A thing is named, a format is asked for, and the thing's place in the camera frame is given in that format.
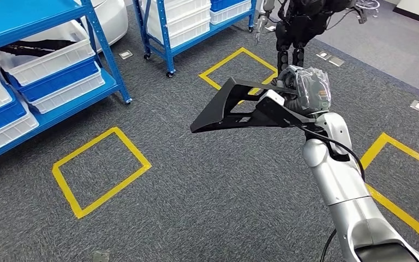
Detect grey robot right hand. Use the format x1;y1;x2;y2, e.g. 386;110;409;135
277;65;332;116

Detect black plastic frame part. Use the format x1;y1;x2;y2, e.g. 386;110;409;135
190;76;301;134
0;39;77;57

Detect blue metal shelf rack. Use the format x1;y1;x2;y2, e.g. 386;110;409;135
0;0;134;192
131;0;258;79

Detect black humanoid robot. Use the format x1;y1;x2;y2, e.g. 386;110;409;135
254;0;368;75

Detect white car body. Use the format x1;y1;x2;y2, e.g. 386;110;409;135
74;0;129;53

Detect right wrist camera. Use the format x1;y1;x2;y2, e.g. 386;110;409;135
254;89;319;128

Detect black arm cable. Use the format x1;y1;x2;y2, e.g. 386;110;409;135
296;124;366;262

